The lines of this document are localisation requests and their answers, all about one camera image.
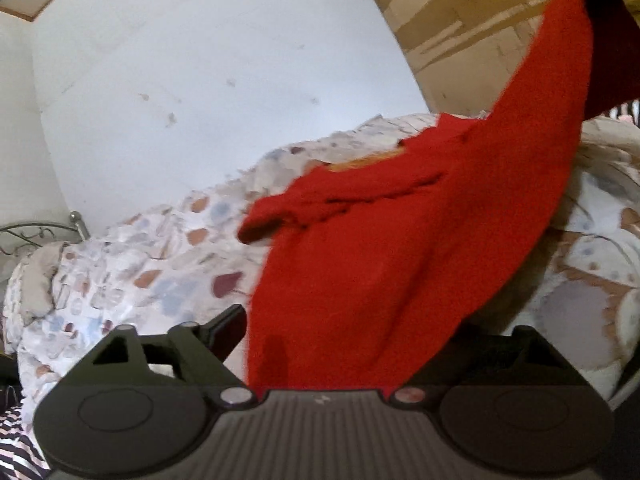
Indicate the beige pillow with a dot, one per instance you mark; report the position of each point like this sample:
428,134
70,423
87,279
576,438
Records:
36,287

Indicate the red knit garment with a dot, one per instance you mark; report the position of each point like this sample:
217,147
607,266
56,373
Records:
371,270

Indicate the patterned white duvet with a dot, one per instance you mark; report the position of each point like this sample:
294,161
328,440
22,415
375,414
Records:
183,263

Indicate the orange cloth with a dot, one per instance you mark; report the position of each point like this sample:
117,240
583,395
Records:
364,161

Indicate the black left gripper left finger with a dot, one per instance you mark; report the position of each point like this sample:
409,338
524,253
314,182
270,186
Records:
189,354

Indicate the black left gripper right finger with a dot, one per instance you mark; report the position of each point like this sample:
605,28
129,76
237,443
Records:
475,359

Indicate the wooden wardrobe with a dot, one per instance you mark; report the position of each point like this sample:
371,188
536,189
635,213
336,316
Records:
462,52

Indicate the metal bed headboard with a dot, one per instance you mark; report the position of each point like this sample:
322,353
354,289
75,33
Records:
19,239

